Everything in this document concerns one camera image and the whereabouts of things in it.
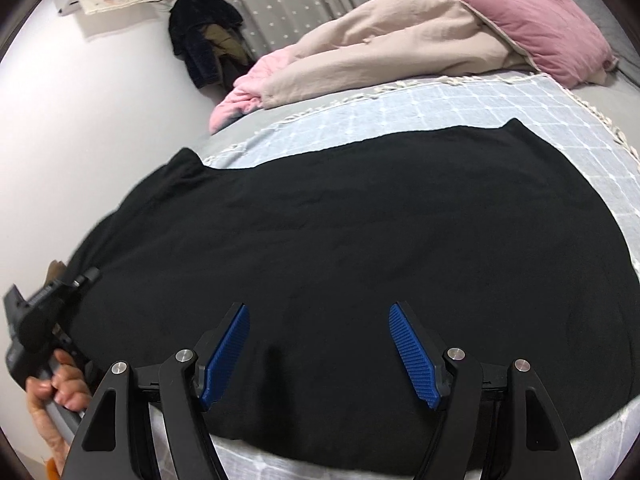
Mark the navy fleece jacket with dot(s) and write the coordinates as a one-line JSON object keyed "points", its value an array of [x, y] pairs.
{"points": [[195, 25]]}

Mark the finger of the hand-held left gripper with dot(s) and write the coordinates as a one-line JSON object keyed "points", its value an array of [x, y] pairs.
{"points": [[89, 277]]}

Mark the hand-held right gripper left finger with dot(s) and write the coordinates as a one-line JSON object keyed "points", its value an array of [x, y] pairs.
{"points": [[227, 355]]}

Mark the grey checked blanket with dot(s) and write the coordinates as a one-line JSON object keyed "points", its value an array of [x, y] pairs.
{"points": [[400, 110]]}

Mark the grey dotted curtain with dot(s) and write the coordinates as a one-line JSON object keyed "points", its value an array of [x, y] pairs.
{"points": [[300, 0]]}

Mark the pink pillow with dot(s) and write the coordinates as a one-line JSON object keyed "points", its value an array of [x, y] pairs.
{"points": [[540, 30]]}

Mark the brown garment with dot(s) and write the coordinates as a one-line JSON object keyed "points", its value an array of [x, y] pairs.
{"points": [[57, 270]]}

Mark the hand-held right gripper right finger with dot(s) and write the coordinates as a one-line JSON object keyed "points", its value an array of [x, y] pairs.
{"points": [[412, 355]]}

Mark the beige and pink duvet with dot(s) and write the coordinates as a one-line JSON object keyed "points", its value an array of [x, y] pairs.
{"points": [[375, 45]]}

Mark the black coat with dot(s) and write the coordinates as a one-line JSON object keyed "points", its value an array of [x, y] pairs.
{"points": [[325, 260]]}

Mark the person's left hand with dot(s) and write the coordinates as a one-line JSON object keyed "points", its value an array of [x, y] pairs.
{"points": [[67, 380]]}

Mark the olive garment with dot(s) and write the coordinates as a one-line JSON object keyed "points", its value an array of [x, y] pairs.
{"points": [[220, 40]]}

